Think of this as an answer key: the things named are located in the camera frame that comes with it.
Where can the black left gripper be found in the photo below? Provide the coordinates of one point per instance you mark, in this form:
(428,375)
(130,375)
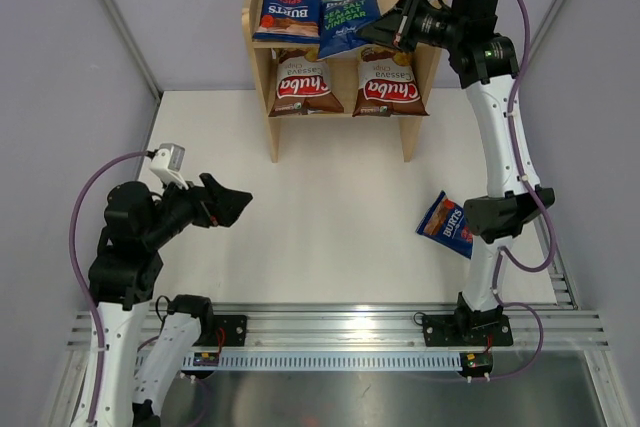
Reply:
(214,203)

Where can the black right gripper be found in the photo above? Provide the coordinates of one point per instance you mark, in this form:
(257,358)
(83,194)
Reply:
(396,26)

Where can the blue Burts sea salt vinegar bag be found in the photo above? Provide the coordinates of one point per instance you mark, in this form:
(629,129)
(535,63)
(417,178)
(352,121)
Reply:
(341,20)

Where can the Chuba cassava chips bag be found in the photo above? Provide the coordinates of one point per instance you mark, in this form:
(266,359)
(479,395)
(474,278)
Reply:
(387,85)
(303,84)

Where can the blue Burts spicy chilli bag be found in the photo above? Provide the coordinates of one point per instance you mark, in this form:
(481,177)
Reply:
(296,21)
(445,223)

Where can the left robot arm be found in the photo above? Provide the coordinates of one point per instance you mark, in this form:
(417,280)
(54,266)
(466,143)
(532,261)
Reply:
(117,391)

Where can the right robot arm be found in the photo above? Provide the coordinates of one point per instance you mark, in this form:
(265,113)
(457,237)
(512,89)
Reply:
(489,71)

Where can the wooden two-tier shelf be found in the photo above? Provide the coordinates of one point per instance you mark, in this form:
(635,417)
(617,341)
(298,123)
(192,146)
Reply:
(344,80)

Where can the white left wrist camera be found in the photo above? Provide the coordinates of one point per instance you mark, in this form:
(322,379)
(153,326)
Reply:
(166,163)

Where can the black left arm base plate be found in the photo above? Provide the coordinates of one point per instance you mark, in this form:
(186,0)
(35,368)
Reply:
(228,330)

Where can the slotted grey cable duct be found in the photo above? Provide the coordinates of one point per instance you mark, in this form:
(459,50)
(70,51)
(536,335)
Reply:
(407,361)

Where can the right aluminium frame post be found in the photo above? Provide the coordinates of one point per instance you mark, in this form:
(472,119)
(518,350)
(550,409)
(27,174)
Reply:
(541,33)

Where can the aluminium frame post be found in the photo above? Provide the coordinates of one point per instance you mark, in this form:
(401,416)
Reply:
(115,16)
(541,33)

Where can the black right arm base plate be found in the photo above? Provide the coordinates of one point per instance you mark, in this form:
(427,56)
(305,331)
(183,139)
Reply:
(457,330)

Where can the left aluminium frame post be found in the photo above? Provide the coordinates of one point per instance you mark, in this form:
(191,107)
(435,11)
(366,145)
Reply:
(115,16)

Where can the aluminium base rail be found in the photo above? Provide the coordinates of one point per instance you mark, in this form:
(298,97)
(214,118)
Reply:
(336,327)

